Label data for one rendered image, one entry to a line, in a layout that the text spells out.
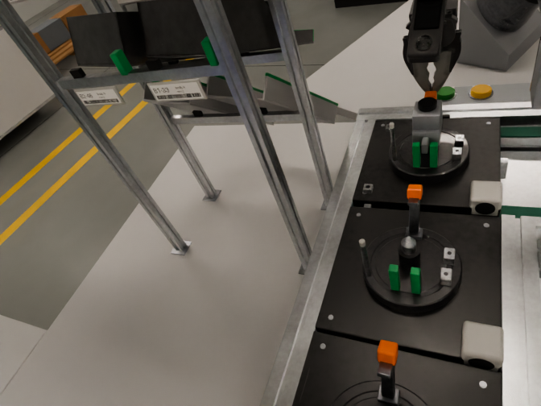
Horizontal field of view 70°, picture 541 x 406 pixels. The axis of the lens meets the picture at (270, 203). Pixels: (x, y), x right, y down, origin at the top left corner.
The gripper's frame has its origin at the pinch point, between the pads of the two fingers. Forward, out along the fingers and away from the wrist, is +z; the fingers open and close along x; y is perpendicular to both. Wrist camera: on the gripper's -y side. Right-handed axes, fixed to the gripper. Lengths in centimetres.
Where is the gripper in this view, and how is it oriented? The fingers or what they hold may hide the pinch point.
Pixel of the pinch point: (431, 90)
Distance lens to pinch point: 79.1
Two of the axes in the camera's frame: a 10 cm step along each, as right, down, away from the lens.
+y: 3.4, -7.4, 5.8
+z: 2.9, 6.6, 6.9
